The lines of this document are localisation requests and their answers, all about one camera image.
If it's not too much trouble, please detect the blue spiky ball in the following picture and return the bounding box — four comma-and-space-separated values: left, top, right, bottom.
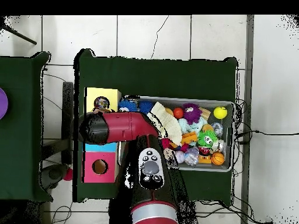
138, 100, 154, 114
117, 99, 139, 113

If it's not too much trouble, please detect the polka dot cloth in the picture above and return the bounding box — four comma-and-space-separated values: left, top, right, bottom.
93, 96, 111, 111

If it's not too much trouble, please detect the wooden three-hole box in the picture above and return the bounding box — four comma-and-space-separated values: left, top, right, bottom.
81, 87, 123, 183

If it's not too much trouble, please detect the shallow silver mesh bin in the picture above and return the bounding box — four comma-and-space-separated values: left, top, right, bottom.
117, 95, 235, 173

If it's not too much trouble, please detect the cream knitted cloth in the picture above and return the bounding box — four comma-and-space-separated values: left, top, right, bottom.
147, 101, 183, 146

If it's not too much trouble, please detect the small orange-red ball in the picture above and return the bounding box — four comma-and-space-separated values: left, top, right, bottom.
173, 107, 185, 120

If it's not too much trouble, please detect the purple spiky monster toy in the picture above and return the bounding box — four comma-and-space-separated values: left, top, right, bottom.
182, 103, 203, 125

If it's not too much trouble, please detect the small baseball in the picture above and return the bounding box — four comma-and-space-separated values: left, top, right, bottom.
174, 150, 186, 164

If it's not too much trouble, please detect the dark green tablecloth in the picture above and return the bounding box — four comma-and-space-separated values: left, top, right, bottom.
0, 51, 53, 202
72, 48, 239, 206

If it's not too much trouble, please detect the green spiky toy with eyes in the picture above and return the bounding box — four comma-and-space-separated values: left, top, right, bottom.
197, 129, 219, 148

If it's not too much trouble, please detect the yellow ball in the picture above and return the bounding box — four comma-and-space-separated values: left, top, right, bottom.
213, 106, 228, 120

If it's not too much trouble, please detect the orange toy basketball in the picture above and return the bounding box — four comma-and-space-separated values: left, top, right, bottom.
211, 152, 225, 166

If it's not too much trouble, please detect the small red ball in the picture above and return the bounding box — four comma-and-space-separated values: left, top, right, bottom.
62, 167, 74, 181

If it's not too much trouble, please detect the grey rounded base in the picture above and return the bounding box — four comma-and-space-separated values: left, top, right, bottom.
41, 163, 69, 190

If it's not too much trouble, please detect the purple bowl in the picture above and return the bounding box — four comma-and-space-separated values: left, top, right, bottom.
0, 87, 9, 120

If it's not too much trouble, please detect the black tripod leg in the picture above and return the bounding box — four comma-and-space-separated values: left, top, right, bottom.
0, 23, 37, 46

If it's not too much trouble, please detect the black power cable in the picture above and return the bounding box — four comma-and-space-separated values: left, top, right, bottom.
235, 129, 299, 144

